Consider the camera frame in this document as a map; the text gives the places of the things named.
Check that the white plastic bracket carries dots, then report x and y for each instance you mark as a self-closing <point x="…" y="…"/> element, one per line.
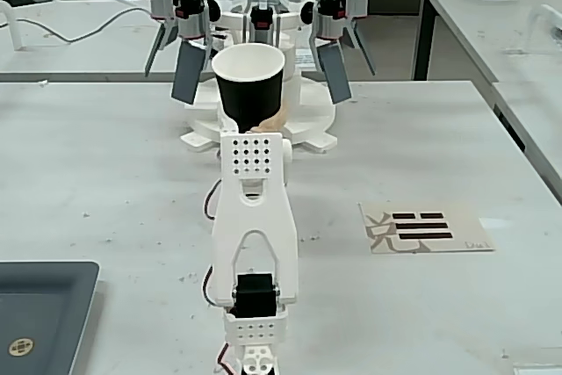
<point x="551" y="19"/>
<point x="17" y="37"/>

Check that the white back table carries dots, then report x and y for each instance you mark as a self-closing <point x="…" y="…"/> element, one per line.
<point x="88" y="59"/>

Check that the grey paddle servo unit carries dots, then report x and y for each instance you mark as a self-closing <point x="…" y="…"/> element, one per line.
<point x="336" y="72"/>
<point x="186" y="72"/>
<point x="262" y="23"/>

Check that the white paper cup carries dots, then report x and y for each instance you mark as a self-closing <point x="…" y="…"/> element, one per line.
<point x="250" y="94"/>

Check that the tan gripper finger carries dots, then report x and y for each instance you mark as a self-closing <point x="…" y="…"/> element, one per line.
<point x="276" y="122"/>

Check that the dark blade servo unit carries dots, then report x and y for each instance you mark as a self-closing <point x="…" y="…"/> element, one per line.
<point x="160" y="6"/>
<point x="358" y="2"/>

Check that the grey plastic tray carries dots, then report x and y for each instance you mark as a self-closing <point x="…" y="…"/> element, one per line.
<point x="44" y="305"/>

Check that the white side table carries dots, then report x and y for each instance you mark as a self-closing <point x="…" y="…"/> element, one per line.
<point x="483" y="32"/>

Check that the printed paper mat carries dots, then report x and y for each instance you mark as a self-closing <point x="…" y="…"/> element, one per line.
<point x="382" y="234"/>

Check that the white flat panel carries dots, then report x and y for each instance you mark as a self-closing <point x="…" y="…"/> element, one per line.
<point x="540" y="370"/>

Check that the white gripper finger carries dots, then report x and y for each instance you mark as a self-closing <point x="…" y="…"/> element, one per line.
<point x="225" y="122"/>

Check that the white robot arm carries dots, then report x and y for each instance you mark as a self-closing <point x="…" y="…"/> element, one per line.
<point x="254" y="225"/>

